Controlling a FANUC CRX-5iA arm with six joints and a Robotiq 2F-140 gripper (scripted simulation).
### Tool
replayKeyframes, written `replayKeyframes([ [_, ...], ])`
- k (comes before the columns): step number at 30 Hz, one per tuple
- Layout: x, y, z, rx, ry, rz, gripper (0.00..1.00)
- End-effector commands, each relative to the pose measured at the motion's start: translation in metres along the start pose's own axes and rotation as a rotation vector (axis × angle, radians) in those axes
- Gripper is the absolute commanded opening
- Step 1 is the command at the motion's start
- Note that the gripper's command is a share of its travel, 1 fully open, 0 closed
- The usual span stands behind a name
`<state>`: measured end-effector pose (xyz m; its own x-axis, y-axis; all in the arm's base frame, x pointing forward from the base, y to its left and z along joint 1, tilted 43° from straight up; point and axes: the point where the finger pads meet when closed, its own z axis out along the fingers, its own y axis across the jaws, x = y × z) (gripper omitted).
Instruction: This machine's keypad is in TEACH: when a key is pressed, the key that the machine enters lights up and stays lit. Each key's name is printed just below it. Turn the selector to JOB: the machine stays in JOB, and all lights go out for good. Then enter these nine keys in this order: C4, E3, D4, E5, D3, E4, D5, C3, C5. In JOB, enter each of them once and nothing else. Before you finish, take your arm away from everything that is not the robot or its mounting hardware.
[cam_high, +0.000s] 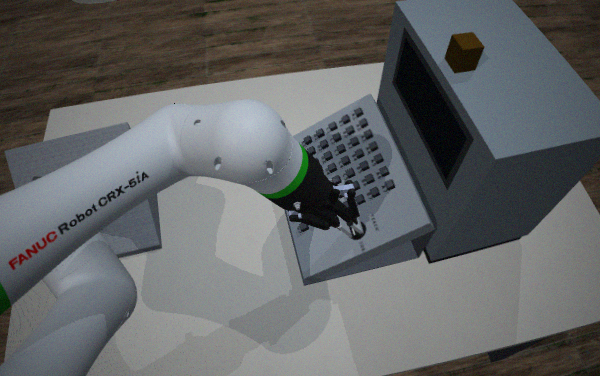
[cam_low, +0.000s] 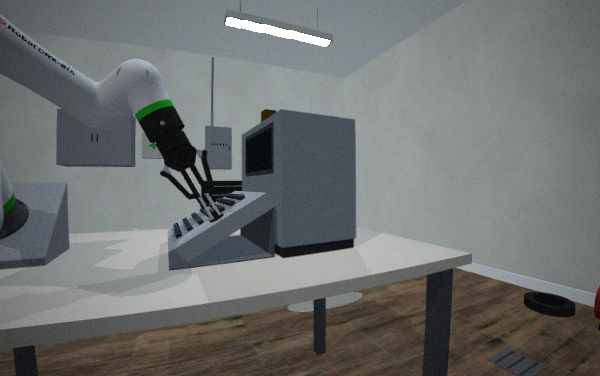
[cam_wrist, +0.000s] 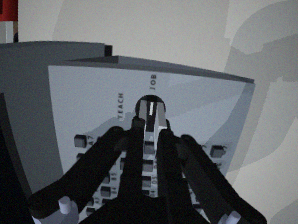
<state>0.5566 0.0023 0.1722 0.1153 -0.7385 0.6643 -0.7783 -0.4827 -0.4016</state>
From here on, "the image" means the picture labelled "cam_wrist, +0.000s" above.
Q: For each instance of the grey machine console with keypad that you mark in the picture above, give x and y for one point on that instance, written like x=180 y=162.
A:
x=88 y=97

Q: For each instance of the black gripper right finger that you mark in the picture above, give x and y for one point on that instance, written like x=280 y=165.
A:
x=218 y=199

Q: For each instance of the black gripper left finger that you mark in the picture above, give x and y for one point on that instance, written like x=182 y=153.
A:
x=57 y=203

